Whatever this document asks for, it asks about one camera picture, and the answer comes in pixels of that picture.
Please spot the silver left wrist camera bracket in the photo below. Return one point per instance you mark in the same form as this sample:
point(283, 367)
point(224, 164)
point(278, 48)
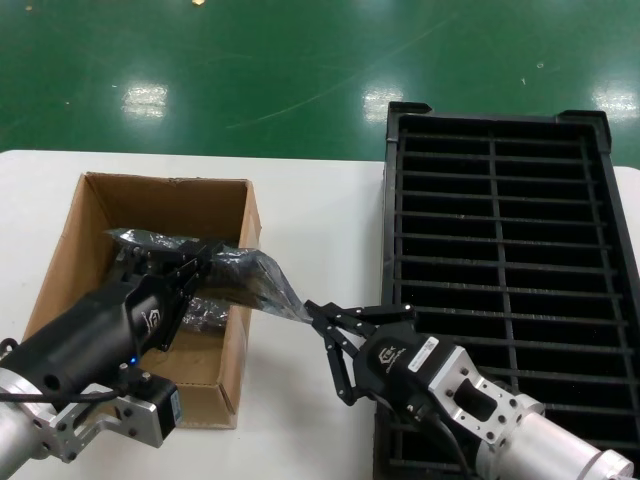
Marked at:
point(140, 420)

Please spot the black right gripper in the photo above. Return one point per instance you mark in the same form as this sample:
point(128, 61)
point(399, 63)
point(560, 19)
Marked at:
point(390, 370)

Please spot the brown cardboard box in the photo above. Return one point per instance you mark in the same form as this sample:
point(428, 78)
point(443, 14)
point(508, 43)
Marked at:
point(150, 200)

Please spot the silver antistatic bag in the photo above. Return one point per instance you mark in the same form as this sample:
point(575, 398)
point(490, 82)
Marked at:
point(260, 280)

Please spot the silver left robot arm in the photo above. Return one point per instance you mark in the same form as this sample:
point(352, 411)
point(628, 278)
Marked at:
point(20, 425)

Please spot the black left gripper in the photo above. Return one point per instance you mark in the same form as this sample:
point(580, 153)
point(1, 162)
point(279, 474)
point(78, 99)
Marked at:
point(90, 335)

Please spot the black slotted plastic container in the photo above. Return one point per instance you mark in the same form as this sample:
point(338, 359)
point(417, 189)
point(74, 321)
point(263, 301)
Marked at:
point(500, 200)

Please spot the bagged graphics card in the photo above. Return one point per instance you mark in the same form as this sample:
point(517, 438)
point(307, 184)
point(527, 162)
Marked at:
point(205, 315)

